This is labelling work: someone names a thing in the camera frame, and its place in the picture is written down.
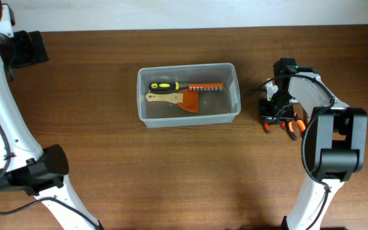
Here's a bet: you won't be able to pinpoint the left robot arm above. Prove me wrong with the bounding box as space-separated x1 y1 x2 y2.
0 1 103 229

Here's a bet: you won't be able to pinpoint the orange-black long-nose pliers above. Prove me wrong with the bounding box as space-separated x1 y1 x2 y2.
282 112 308 141

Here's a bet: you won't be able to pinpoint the right black cable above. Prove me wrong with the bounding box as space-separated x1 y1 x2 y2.
241 72 337 230

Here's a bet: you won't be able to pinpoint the small red-handled cutters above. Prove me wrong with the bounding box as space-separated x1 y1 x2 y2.
263 122 286 134

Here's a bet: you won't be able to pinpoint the orange scraper wooden handle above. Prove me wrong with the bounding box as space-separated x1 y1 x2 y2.
146 89 199 113

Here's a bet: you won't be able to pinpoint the clear plastic container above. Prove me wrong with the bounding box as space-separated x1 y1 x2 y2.
137 63 241 128

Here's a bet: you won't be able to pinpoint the file with black-yellow handle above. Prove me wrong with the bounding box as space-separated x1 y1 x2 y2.
149 82 189 92

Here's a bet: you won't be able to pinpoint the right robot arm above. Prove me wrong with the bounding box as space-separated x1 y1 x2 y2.
258 57 368 229

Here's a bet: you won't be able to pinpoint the orange perforated bit holder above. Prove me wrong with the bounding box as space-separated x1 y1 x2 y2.
188 83 224 91

